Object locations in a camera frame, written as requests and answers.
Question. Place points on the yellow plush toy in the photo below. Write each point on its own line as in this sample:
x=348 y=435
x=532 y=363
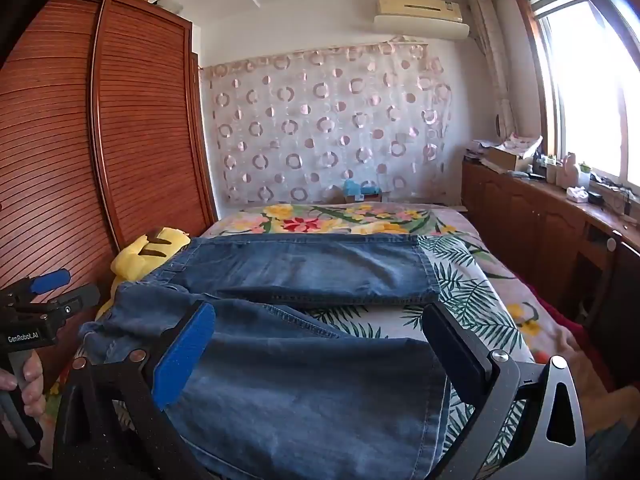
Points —
x=150 y=255

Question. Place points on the window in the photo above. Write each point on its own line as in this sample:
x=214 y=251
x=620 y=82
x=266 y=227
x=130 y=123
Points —
x=590 y=85

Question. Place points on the sheer circle-patterned curtain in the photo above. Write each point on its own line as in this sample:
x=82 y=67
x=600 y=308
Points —
x=325 y=120

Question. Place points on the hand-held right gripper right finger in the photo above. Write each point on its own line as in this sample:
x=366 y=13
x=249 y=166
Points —
x=457 y=355

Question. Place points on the white tissue pack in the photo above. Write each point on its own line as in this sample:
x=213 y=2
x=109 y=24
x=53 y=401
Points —
x=578 y=195

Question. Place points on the bed with floral sheet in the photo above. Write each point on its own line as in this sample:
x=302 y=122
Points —
x=310 y=220

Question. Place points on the person's left hand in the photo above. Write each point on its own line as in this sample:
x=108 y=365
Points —
x=32 y=385

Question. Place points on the cardboard box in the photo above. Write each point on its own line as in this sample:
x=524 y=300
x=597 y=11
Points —
x=512 y=155

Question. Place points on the brown wooden side cabinet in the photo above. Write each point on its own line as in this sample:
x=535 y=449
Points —
x=535 y=230

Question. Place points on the blue denim pants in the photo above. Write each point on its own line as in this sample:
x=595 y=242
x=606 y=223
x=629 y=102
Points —
x=300 y=385

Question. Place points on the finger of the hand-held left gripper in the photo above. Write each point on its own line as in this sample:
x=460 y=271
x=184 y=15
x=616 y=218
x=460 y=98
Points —
x=50 y=280
x=77 y=299

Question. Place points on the leaf-print cloth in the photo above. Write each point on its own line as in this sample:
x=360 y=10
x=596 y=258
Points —
x=465 y=280

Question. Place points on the beige wall air conditioner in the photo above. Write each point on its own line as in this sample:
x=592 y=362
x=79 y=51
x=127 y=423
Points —
x=420 y=15

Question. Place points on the brown wooden wardrobe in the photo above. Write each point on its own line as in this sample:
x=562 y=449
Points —
x=140 y=110

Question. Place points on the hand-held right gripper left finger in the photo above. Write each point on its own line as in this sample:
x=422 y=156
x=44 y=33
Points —
x=184 y=355

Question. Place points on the blue plush toy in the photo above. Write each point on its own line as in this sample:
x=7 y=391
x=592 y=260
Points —
x=361 y=189

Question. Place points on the white wrapped air conditioner pipe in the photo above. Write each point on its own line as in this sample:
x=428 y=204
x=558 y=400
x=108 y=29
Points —
x=492 y=60

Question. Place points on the white plastic bottle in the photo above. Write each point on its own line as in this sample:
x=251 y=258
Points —
x=572 y=170

